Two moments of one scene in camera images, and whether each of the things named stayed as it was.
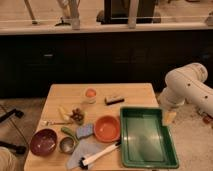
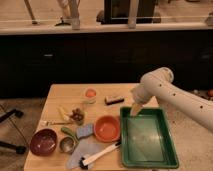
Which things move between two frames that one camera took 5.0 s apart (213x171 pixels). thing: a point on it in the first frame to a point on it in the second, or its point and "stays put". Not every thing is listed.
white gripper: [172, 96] to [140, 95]
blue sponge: [84, 131] stays put
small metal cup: [67, 145] stays put
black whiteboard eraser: [112, 101] stays put
